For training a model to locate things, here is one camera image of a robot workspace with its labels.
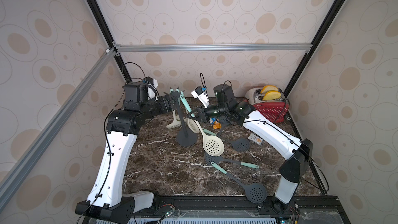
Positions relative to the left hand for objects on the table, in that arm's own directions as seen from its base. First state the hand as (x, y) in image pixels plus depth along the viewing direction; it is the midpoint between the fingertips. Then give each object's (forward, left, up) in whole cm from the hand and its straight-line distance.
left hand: (174, 99), depth 64 cm
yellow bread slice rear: (+29, -53, -19) cm, 63 cm away
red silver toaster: (+17, -57, -26) cm, 65 cm away
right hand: (-5, -4, -8) cm, 10 cm away
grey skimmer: (-10, -16, -38) cm, 42 cm away
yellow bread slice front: (+24, -54, -20) cm, 62 cm away
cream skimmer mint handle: (0, -7, -19) cm, 20 cm away
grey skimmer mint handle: (-27, -39, -39) cm, 61 cm away
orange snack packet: (+14, -22, -39) cm, 47 cm away
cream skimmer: (-12, -17, -17) cm, 27 cm away
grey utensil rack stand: (+5, -1, -41) cm, 41 cm away
